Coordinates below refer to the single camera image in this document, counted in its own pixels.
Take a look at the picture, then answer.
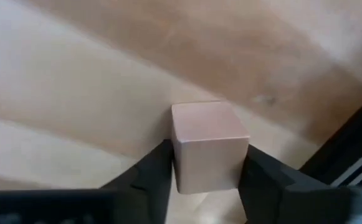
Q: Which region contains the black aluminium table frame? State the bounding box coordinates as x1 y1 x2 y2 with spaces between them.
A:
298 89 362 189

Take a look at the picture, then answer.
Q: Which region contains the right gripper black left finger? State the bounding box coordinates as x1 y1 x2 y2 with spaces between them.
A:
0 139 176 224

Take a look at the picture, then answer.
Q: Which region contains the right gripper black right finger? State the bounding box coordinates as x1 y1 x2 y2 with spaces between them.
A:
237 143 362 224

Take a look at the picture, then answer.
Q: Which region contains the plain wooden cube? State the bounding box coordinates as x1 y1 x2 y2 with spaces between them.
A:
170 101 250 195

